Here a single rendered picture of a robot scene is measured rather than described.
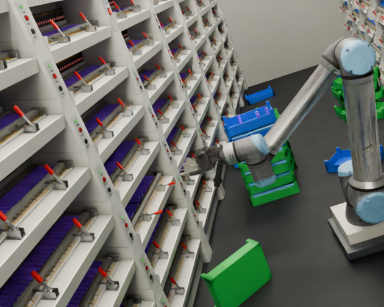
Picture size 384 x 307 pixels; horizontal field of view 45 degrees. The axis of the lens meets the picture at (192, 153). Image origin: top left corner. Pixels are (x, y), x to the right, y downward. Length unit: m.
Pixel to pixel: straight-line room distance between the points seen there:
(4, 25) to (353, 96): 1.22
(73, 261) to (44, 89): 0.54
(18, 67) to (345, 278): 1.54
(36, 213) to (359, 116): 1.19
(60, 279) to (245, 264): 0.99
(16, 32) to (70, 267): 0.73
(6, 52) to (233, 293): 1.35
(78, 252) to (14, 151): 0.39
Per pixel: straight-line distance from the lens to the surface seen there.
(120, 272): 1.67
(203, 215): 2.66
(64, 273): 1.40
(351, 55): 1.75
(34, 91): 1.56
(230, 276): 2.09
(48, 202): 1.39
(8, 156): 1.26
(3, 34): 1.56
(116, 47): 2.17
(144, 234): 1.85
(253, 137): 1.82
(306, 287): 2.15
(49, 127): 1.45
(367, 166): 1.92
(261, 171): 1.85
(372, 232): 2.22
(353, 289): 2.08
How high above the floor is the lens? 1.33
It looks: 18 degrees down
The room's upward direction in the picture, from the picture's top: 22 degrees counter-clockwise
